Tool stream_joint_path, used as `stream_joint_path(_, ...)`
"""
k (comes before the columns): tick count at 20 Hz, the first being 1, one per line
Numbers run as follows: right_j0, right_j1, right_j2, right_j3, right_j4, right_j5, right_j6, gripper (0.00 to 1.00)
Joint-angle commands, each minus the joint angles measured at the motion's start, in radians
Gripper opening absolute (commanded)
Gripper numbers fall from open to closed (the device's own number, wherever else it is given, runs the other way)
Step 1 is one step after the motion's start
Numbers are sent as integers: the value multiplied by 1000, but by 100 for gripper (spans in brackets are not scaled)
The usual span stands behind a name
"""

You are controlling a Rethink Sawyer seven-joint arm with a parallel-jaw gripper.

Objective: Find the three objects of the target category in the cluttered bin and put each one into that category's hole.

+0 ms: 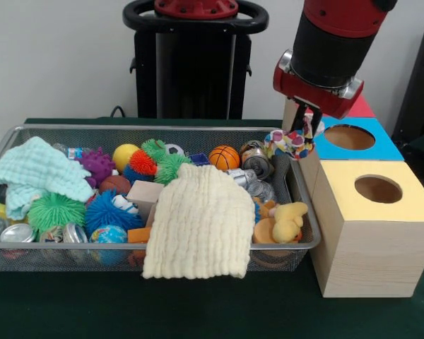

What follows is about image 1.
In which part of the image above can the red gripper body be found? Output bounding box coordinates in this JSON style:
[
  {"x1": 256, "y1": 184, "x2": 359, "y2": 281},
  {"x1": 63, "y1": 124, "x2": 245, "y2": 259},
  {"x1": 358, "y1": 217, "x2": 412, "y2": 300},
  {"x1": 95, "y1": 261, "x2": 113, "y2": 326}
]
[{"x1": 272, "y1": 49, "x2": 365, "y2": 119}]

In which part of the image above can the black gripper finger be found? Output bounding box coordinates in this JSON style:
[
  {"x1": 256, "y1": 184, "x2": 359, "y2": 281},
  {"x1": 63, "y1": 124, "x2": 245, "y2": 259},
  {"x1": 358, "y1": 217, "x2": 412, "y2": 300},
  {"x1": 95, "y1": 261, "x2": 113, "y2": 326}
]
[
  {"x1": 308, "y1": 107, "x2": 324, "y2": 141},
  {"x1": 290, "y1": 103, "x2": 309, "y2": 134}
]

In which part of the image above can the colourful patterned cloth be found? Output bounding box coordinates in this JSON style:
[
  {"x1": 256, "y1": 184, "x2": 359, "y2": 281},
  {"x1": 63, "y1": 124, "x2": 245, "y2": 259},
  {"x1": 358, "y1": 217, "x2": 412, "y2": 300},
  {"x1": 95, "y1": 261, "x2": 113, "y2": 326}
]
[{"x1": 264, "y1": 112, "x2": 326, "y2": 162}]

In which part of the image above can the cream waffle cloth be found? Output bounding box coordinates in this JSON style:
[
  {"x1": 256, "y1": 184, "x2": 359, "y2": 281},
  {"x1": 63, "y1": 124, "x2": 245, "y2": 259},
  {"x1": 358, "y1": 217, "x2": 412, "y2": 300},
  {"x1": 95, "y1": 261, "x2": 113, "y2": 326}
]
[{"x1": 141, "y1": 162, "x2": 256, "y2": 280}]

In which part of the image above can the wooden box with three holes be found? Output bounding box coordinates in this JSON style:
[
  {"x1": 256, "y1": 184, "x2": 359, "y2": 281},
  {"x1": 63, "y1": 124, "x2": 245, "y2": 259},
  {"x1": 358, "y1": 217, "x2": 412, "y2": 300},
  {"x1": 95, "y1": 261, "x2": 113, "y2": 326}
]
[{"x1": 281, "y1": 93, "x2": 424, "y2": 299}]

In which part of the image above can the shallow mesh bin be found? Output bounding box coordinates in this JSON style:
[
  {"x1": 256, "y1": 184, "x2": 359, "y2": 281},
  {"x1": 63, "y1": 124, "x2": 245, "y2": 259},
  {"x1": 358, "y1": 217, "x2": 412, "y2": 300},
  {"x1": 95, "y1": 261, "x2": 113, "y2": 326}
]
[{"x1": 0, "y1": 123, "x2": 322, "y2": 273}]

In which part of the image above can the orange basketball toy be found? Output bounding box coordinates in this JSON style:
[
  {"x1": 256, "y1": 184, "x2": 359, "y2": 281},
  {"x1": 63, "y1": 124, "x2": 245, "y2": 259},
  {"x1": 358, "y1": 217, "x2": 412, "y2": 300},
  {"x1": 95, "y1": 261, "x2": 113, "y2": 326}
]
[{"x1": 208, "y1": 145, "x2": 241, "y2": 171}]

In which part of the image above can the yellow plush duck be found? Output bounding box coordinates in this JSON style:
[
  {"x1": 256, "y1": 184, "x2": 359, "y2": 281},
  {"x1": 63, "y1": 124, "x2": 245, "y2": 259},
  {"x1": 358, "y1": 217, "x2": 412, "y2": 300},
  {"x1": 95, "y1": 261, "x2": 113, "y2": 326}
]
[{"x1": 271, "y1": 201, "x2": 309, "y2": 244}]

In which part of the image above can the black upright panel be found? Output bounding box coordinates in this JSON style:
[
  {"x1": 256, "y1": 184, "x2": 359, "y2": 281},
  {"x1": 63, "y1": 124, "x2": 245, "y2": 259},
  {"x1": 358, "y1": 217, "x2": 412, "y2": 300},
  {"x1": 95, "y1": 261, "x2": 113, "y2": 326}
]
[{"x1": 391, "y1": 23, "x2": 424, "y2": 142}]

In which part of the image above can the yellow ball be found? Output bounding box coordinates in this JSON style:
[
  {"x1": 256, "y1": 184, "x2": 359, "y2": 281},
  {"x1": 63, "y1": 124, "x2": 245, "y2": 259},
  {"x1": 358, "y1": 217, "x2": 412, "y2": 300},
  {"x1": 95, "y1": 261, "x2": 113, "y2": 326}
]
[{"x1": 112, "y1": 143, "x2": 141, "y2": 173}]

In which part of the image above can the purple knobby ball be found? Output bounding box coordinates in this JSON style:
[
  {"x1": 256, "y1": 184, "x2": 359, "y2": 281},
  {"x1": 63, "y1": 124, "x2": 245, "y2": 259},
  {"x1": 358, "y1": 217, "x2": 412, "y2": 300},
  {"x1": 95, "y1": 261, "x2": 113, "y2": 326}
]
[{"x1": 73, "y1": 147, "x2": 116, "y2": 189}]

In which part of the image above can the blue spiky ball with eyes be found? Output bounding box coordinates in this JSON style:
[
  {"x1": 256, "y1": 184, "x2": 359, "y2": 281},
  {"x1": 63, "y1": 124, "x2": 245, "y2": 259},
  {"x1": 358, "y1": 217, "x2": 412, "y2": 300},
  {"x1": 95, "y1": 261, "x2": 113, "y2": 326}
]
[{"x1": 84, "y1": 190, "x2": 145, "y2": 238}]

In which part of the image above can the globe print ball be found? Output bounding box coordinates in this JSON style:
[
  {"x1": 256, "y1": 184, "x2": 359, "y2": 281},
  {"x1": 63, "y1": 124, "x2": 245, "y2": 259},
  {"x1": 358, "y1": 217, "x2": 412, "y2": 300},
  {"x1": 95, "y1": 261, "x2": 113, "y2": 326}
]
[{"x1": 88, "y1": 224, "x2": 129, "y2": 266}]

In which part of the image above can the green spiky ball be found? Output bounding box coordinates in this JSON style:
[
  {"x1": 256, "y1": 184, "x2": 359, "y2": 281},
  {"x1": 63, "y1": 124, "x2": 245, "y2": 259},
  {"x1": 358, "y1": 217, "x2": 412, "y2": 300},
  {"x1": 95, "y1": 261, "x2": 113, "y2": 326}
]
[{"x1": 27, "y1": 192, "x2": 87, "y2": 236}]

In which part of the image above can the mint waffle cloth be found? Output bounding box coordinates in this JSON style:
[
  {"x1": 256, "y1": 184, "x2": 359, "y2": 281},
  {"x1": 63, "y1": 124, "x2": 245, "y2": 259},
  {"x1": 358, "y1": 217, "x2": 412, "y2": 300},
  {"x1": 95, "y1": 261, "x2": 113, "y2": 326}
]
[{"x1": 0, "y1": 136, "x2": 95, "y2": 220}]

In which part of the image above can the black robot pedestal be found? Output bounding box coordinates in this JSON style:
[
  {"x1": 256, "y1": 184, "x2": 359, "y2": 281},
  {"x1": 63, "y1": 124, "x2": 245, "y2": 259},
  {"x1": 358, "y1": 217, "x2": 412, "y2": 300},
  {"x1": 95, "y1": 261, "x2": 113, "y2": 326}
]
[{"x1": 122, "y1": 0, "x2": 269, "y2": 119}]

